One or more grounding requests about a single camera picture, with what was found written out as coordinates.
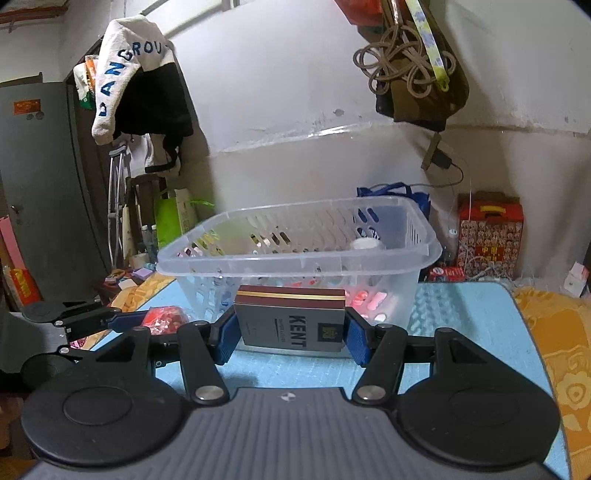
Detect red snack packet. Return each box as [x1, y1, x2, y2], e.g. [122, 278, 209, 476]
[141, 306, 189, 336]

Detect Kent cigarette box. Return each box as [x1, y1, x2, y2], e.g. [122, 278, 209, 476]
[233, 285, 346, 353]

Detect white bottle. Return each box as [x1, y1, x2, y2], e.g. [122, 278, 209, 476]
[348, 237, 386, 251]

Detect clear plastic basket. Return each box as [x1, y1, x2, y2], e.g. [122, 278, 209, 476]
[156, 196, 442, 327]

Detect green paper bag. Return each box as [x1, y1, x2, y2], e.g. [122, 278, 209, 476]
[154, 188, 214, 248]

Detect grey metal door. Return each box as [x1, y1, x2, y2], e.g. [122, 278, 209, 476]
[1, 82, 106, 301]

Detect metal crutches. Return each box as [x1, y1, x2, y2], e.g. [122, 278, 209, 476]
[107, 143, 127, 269]

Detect red patterned gift box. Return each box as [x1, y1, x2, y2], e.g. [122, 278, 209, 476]
[456, 191, 525, 279]

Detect orange floral blanket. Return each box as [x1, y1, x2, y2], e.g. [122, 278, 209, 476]
[513, 287, 591, 479]

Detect black power adapter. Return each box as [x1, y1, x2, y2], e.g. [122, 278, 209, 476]
[421, 133, 453, 171]

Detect small white box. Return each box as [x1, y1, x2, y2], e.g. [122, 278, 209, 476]
[562, 262, 590, 298]

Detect black hanging garment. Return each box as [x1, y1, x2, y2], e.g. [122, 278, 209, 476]
[113, 62, 193, 174]

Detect brown hanging bag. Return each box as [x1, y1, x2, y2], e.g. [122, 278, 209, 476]
[376, 9, 470, 132]

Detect white hanging garment blue letters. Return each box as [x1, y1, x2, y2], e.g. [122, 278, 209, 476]
[91, 15, 176, 165]

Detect red hanging bag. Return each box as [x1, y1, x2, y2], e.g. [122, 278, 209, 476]
[335, 0, 383, 27]

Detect yellow-green patterned strap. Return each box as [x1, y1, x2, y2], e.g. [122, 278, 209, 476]
[406, 0, 452, 92]

